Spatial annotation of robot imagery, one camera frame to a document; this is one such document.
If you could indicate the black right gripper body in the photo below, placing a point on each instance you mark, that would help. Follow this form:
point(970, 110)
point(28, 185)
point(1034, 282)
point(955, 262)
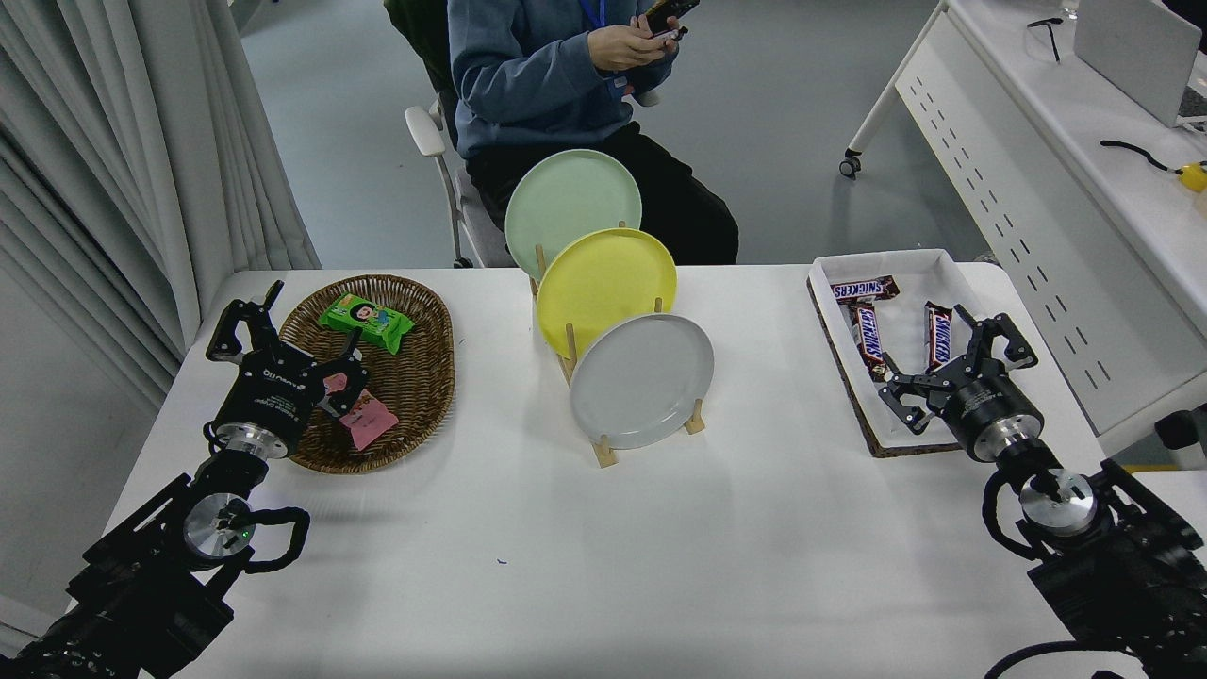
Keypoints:
point(985, 401)

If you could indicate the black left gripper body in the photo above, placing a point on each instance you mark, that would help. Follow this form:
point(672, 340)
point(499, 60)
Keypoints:
point(273, 391)

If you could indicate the grey plate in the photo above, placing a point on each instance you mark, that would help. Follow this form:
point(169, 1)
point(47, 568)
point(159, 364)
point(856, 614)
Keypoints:
point(641, 382)

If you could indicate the black phone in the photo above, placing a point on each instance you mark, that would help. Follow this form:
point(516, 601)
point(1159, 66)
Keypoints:
point(671, 14)

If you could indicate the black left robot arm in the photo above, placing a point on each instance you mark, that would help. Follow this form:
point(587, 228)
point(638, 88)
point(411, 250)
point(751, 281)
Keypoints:
point(141, 585)

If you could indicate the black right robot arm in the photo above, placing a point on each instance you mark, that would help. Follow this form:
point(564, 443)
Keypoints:
point(1113, 575)

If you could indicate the yellow plate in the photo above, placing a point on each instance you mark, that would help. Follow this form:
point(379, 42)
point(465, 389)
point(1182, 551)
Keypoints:
point(594, 283)

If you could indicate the wooden plate rack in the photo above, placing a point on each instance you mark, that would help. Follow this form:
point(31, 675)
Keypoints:
point(604, 455)

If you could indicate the pale green plate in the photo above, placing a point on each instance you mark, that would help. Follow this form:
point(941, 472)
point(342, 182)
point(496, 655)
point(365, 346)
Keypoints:
point(566, 203)

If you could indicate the person's right hand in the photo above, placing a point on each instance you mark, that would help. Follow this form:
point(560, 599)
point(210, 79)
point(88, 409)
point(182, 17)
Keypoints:
point(622, 45)

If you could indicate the small pink snack packet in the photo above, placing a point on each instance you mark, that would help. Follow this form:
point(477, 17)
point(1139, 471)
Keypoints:
point(334, 382)

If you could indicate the snickers bar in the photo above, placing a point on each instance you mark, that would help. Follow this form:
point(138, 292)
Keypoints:
point(863, 288)
point(939, 335)
point(868, 335)

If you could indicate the large pink snack packet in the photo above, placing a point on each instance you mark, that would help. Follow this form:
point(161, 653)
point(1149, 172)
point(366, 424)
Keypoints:
point(370, 422)

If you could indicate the green snack packet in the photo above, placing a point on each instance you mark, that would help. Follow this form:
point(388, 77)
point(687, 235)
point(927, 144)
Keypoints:
point(368, 321)

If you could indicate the brown wicker basket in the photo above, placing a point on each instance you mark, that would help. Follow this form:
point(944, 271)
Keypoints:
point(415, 377)

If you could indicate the white lined tray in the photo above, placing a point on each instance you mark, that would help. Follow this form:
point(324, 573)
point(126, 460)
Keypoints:
point(901, 325)

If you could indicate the white perforated desk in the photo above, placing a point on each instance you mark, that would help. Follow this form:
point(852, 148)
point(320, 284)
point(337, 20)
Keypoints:
point(1037, 170)

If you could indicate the grey curtain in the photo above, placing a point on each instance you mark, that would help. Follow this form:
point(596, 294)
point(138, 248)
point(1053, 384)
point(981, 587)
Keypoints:
point(113, 141)

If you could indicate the white chair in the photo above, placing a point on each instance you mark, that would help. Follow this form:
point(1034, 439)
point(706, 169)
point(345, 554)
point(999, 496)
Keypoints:
point(426, 132)

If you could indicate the yellow round object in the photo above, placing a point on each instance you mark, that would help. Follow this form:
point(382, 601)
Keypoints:
point(1194, 177)

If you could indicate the black glasses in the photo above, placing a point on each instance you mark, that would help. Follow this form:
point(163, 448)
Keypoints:
point(1047, 28)

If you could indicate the white laptop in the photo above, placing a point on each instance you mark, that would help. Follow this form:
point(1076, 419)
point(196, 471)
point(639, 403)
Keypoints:
point(1132, 47)

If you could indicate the dark green jacket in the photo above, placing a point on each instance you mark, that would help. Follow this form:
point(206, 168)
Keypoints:
point(420, 38)

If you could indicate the person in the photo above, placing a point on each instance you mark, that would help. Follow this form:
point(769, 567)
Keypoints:
point(528, 75)

